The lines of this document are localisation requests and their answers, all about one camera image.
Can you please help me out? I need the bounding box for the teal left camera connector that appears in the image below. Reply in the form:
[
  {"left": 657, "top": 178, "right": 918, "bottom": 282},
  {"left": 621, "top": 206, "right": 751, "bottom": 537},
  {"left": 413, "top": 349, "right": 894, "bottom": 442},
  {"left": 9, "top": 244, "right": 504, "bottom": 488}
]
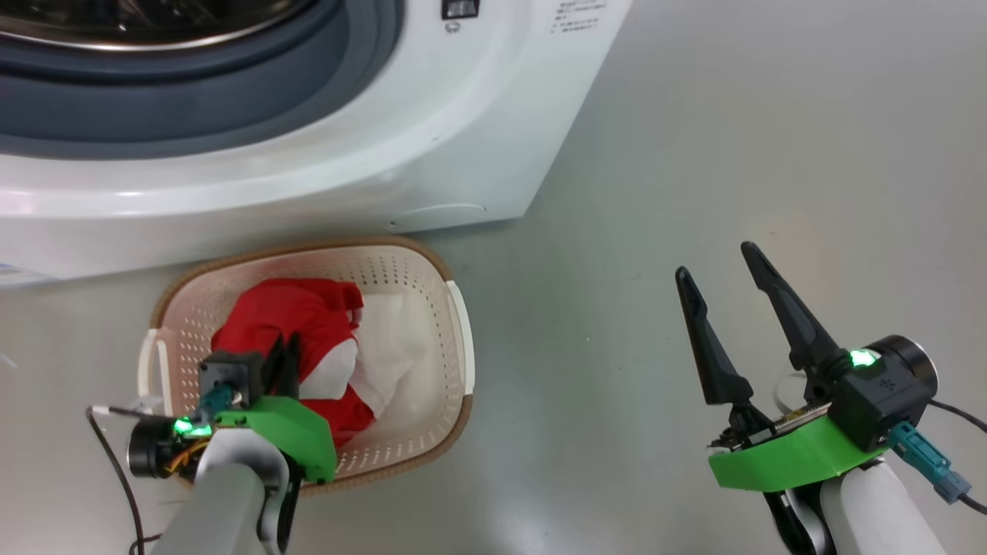
[{"left": 199, "top": 385, "right": 236, "bottom": 423}]

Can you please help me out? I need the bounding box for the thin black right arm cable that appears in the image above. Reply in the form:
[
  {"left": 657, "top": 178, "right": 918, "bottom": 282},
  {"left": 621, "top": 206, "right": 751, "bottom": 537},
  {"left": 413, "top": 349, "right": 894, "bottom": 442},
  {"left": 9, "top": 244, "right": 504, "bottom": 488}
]
[{"left": 929, "top": 399, "right": 987, "bottom": 513}]

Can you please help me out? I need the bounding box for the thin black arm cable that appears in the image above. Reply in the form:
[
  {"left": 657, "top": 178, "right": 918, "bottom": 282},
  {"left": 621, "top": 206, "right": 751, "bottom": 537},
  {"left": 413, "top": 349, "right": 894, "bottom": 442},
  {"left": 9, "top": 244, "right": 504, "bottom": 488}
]
[
  {"left": 929, "top": 399, "right": 987, "bottom": 513},
  {"left": 86, "top": 405, "right": 155, "bottom": 555}
]

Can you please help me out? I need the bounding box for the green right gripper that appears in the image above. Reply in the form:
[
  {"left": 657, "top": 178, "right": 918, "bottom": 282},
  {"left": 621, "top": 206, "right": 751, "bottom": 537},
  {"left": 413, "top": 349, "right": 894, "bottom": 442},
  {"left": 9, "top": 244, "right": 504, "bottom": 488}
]
[{"left": 675, "top": 241, "right": 888, "bottom": 493}]

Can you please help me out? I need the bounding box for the cream basket with brown rim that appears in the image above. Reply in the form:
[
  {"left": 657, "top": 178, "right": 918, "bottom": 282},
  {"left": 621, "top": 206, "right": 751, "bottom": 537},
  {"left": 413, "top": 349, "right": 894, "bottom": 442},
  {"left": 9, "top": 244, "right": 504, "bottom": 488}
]
[{"left": 137, "top": 237, "right": 477, "bottom": 496}]

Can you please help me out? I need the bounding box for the small printed text label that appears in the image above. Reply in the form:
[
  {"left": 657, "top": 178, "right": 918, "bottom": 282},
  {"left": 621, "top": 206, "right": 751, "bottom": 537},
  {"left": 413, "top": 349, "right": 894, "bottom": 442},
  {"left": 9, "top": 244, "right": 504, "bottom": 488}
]
[{"left": 550, "top": 0, "right": 608, "bottom": 35}]

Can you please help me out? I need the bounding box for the white front-load washing machine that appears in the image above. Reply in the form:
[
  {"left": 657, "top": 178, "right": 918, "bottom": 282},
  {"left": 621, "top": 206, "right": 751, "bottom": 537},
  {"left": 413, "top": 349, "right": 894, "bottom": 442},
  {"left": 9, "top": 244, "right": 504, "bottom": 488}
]
[{"left": 0, "top": 0, "right": 635, "bottom": 290}]

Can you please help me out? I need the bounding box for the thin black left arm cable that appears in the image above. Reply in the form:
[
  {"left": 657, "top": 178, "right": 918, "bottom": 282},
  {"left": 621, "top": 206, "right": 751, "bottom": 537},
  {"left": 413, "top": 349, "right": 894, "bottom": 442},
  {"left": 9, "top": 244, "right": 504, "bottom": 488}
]
[{"left": 86, "top": 405, "right": 155, "bottom": 555}]

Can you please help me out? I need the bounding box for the round white filter cover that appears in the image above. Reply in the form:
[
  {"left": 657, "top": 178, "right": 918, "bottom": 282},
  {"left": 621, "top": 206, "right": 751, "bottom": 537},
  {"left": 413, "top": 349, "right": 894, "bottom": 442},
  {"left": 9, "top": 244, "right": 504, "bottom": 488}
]
[{"left": 401, "top": 203, "right": 488, "bottom": 232}]

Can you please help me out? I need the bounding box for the teal right camera connector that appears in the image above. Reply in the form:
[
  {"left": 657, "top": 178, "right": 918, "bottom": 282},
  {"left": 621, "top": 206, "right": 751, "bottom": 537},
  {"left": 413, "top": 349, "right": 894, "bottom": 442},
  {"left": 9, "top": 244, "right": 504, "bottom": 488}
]
[{"left": 887, "top": 422, "right": 972, "bottom": 504}]

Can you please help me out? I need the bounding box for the red and white garment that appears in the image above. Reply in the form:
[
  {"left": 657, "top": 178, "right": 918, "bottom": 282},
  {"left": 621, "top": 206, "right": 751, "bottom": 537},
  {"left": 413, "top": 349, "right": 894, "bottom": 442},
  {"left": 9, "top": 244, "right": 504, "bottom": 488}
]
[{"left": 210, "top": 277, "right": 433, "bottom": 448}]

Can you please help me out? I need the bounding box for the teal camera connector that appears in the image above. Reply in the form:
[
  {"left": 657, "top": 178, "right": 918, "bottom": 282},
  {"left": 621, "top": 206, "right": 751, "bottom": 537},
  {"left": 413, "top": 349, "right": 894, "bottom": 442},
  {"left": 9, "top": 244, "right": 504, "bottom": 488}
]
[
  {"left": 199, "top": 385, "right": 236, "bottom": 423},
  {"left": 887, "top": 422, "right": 972, "bottom": 504}
]

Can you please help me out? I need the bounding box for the grey rubber door gasket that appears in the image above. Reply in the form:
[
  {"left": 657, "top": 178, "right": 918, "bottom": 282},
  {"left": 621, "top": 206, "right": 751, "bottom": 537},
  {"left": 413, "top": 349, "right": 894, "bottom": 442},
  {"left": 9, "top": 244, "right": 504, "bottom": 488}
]
[{"left": 0, "top": 0, "right": 406, "bottom": 161}]

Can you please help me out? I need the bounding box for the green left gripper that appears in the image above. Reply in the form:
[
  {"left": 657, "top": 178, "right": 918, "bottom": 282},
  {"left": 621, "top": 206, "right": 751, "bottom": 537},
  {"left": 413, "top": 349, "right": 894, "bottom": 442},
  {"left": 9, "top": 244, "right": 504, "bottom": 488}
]
[{"left": 214, "top": 333, "right": 338, "bottom": 485}]

